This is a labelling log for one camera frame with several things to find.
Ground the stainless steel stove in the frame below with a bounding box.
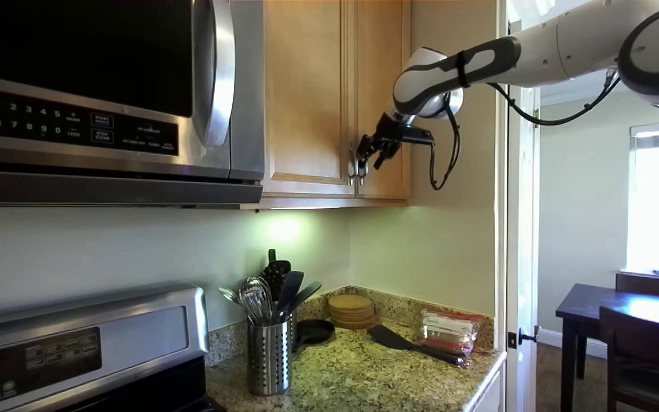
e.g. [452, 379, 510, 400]
[0, 281, 228, 412]

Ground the perforated steel utensil holder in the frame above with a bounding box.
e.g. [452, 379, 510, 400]
[245, 313, 296, 399]

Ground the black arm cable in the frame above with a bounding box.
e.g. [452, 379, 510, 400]
[427, 66, 623, 193]

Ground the stainless steel microwave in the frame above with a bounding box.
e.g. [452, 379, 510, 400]
[0, 0, 266, 211]

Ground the steel serving spoon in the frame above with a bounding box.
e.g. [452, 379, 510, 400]
[217, 274, 274, 325]

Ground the white door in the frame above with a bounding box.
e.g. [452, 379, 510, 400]
[499, 82, 543, 412]

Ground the dark wooden chair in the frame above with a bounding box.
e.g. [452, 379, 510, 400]
[597, 304, 659, 412]
[613, 269, 659, 302]

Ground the clear plastic food bag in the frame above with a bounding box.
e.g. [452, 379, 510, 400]
[419, 306, 485, 363]

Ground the light wood cabinet body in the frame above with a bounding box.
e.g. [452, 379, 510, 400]
[241, 193, 415, 213]

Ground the black round dish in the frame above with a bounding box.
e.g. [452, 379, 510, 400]
[294, 318, 340, 355]

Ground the dark wooden table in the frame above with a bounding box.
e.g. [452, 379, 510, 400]
[555, 281, 659, 412]

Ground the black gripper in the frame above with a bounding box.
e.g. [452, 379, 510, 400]
[353, 113, 435, 174]

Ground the black spatula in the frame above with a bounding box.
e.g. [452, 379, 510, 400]
[365, 322, 470, 368]

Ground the black kitchen utensil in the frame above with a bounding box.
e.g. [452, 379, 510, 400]
[281, 271, 308, 318]

